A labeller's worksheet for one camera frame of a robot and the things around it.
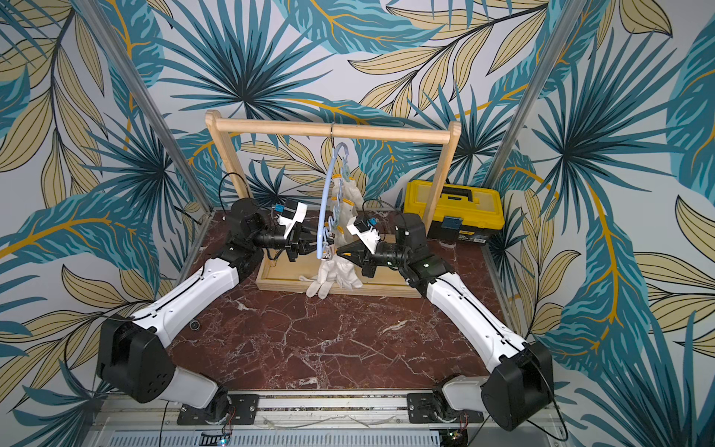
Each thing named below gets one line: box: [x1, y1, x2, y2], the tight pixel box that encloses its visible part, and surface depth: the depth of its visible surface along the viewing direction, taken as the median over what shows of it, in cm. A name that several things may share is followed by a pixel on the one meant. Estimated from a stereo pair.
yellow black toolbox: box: [403, 179, 506, 244], surface depth 102 cm
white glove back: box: [298, 270, 337, 300], surface depth 94 cm
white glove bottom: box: [307, 255, 364, 300], surface depth 80 cm
